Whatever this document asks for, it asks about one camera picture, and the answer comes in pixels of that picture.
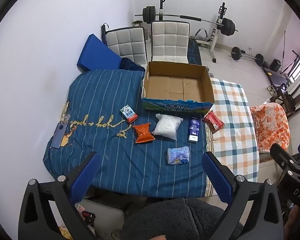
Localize red snack packet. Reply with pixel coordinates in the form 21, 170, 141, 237
203, 111, 225, 133

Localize orange floral blanket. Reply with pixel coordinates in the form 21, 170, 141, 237
250, 103, 291, 154

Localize dark blue lotion tube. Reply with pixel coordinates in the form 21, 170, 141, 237
187, 116, 199, 143

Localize black treadmill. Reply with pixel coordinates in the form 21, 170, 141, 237
262, 67, 292, 88

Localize blue striped quilt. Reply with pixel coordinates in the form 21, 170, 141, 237
42, 69, 215, 198

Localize grey fleece garment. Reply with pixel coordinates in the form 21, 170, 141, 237
120, 197, 242, 240

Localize black folded stand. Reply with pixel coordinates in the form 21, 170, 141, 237
101, 23, 109, 44

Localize printed blue cardboard box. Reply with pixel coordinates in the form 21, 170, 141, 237
141, 61, 215, 112

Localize orange snack packet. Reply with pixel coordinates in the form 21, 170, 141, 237
132, 122, 156, 145

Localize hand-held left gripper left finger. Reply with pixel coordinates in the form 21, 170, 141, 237
17, 151, 102, 240

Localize dark wooden chair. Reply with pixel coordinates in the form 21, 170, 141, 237
272, 79, 300, 117

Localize black speaker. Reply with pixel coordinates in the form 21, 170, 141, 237
269, 59, 282, 72

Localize white storage box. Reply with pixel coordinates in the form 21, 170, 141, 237
74, 196, 127, 240

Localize light blue tissue packet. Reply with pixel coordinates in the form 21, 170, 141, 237
167, 146, 191, 165

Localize short barbell with black plates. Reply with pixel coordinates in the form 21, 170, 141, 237
230, 46, 265, 67

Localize red black small gadget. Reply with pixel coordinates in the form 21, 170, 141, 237
81, 211, 96, 222

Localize clear bag of white cotton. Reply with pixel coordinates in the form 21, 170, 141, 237
152, 114, 183, 141

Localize person's right hand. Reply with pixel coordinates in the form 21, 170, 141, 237
284, 206, 300, 240

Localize dark blue cloth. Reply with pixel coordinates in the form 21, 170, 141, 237
119, 57, 147, 72

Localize small green white milk carton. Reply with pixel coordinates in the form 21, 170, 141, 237
120, 104, 138, 123

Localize orange blue plaid blanket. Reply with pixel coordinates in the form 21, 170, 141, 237
207, 77, 261, 183

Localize blue foam cushion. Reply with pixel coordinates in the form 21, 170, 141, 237
76, 34, 123, 72

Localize white padded chair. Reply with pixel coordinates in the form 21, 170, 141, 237
105, 26, 148, 65
150, 21, 191, 64

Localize white weight bench rack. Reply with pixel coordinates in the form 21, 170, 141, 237
157, 0, 229, 63

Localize blue smartphone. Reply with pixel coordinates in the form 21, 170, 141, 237
51, 123, 68, 149

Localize keys with lanyard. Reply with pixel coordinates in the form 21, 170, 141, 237
60, 101, 71, 123

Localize long barbell with black plates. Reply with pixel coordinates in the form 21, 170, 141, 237
135, 6, 238, 36

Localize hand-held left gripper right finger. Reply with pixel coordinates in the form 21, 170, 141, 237
201, 151, 284, 240

